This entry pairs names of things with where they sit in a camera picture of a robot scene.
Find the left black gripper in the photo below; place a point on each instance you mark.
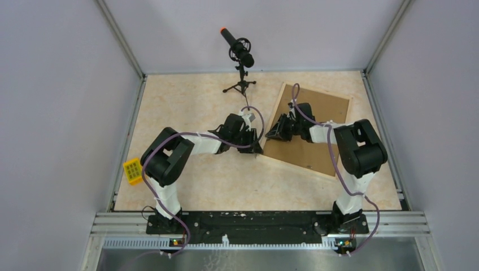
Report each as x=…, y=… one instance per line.
x=252, y=141

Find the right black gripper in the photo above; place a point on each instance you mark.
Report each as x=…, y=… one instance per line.
x=278, y=131

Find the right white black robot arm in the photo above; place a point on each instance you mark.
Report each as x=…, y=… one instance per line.
x=355, y=149

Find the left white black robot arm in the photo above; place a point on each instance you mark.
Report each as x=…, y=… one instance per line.
x=165, y=159

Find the black mini tripod stand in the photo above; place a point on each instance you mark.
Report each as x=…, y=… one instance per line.
x=242, y=85

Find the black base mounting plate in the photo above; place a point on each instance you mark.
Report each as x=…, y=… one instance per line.
x=256, y=227

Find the black microphone orange tip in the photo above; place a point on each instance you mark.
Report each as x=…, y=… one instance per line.
x=240, y=48

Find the yellow plastic block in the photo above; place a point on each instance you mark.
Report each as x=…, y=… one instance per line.
x=133, y=171

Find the white cable duct rail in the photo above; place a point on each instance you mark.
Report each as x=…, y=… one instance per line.
x=164, y=243

